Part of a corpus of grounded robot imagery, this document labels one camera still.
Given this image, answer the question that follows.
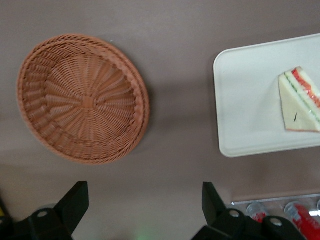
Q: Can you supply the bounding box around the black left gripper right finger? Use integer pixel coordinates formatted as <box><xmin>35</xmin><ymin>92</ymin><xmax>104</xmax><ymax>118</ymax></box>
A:
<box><xmin>191</xmin><ymin>181</ymin><xmax>309</xmax><ymax>240</ymax></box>

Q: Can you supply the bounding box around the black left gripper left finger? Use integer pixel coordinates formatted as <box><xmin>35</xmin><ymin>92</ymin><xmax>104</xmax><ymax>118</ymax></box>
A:
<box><xmin>12</xmin><ymin>181</ymin><xmax>90</xmax><ymax>240</ymax></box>

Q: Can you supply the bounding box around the triangle sandwich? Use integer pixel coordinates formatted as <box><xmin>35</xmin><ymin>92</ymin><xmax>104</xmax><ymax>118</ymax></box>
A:
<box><xmin>277</xmin><ymin>65</ymin><xmax>320</xmax><ymax>134</ymax></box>

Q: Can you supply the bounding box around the round brown wicker basket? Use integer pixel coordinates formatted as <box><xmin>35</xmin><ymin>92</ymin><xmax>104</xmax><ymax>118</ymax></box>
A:
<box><xmin>16</xmin><ymin>33</ymin><xmax>151</xmax><ymax>166</ymax></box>

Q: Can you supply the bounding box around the cream rectangular tray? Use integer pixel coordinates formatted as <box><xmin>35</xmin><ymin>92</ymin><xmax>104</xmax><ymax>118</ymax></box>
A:
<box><xmin>212</xmin><ymin>33</ymin><xmax>320</xmax><ymax>159</ymax></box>

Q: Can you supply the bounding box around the red cola bottle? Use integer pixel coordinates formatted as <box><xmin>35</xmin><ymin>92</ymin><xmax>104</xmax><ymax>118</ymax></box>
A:
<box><xmin>246</xmin><ymin>202</ymin><xmax>269</xmax><ymax>224</ymax></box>
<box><xmin>284</xmin><ymin>201</ymin><xmax>320</xmax><ymax>240</ymax></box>

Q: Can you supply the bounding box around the clear acrylic bottle rack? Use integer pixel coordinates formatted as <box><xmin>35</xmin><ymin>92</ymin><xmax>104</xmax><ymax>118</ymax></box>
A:
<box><xmin>230</xmin><ymin>193</ymin><xmax>320</xmax><ymax>240</ymax></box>

